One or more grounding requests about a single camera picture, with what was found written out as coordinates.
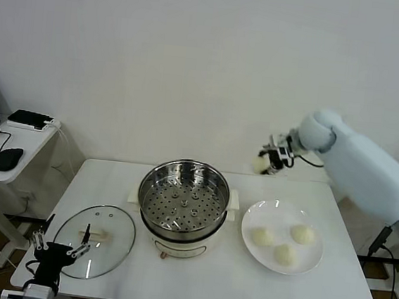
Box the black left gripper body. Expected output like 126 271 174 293
30 241 75 288

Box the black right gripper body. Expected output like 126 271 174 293
269 127 302 171

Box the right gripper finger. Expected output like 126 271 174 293
262 160 281 177
259 141 278 158

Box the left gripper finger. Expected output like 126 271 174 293
67 221 95 260
30 211 56 252

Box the white steamed baozi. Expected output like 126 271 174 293
272 243 299 268
289 223 317 247
249 226 276 249
250 153 272 176

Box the glass lid with cream handle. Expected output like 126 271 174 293
49 199 139 285

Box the stainless steel steamer basket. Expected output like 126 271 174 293
134 155 235 238

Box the white round plate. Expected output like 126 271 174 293
236 196 330 279

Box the black computer mouse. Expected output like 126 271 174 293
0 145 25 174

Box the white side table with laptop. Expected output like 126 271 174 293
0 115 90 276

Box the white electric cooking pot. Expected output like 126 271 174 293
123 179 243 267

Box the black smartphone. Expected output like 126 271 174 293
7 108 55 129

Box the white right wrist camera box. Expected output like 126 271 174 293
275 146 291 163

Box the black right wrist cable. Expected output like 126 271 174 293
289 153 327 172

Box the white charging cable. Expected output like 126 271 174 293
41 120 81 181

